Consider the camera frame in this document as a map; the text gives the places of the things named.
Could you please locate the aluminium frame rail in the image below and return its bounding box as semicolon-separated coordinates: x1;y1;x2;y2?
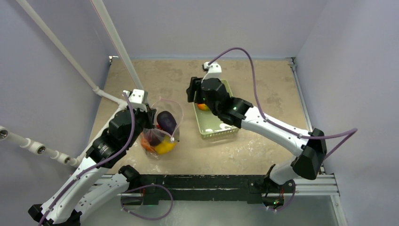
287;56;348;226

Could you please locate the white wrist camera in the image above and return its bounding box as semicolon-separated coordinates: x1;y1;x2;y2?
202;62;222;81
123;89;148;112

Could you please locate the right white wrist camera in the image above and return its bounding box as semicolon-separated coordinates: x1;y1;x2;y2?
202;62;222;81

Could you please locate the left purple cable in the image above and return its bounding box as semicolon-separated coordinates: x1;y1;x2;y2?
37;92;136;226

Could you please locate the clear pink zip bag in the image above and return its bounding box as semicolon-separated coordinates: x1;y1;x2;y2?
140;97;184;159

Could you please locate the orange fruit toy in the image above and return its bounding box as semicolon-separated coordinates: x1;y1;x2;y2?
141;137;156;153

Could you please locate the light green plastic basket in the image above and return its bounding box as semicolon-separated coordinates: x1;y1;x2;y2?
192;80;239;140

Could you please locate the orange green mango toy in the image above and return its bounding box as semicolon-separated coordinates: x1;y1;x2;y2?
197;104;210;111

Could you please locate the yellow bell pepper toy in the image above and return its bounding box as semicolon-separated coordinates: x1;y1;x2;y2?
155;138;177;155

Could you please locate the white PVC pipe frame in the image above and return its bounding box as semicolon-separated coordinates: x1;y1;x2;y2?
0;0;144;167

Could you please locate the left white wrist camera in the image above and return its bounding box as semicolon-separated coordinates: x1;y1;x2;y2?
123;89;148;112

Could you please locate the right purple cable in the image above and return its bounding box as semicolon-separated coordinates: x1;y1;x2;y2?
207;47;359;160

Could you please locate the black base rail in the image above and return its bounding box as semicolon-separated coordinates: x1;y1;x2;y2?
110;173;295;207

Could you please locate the purple eggplant toy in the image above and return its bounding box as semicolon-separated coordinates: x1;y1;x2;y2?
156;111;177;135

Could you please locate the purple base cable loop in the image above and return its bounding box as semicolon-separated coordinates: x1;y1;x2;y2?
120;185;173;221

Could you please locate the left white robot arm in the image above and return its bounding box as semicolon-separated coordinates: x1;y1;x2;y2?
28;107;156;226

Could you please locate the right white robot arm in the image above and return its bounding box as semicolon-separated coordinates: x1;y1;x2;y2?
186;77;327;192

